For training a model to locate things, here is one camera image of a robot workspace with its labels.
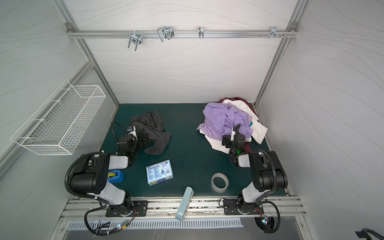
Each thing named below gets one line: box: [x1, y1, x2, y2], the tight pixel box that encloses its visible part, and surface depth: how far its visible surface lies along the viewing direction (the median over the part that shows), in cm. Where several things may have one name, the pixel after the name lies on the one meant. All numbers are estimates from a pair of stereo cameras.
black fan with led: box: [254, 211, 281, 234], surface depth 72 cm
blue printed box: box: [145, 159, 174, 187], surface depth 82 cm
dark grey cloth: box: [130, 110, 171, 155], surface depth 96 cm
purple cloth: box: [196, 103, 253, 140], surface depth 100 cm
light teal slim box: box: [175, 186, 194, 221], surface depth 75 cm
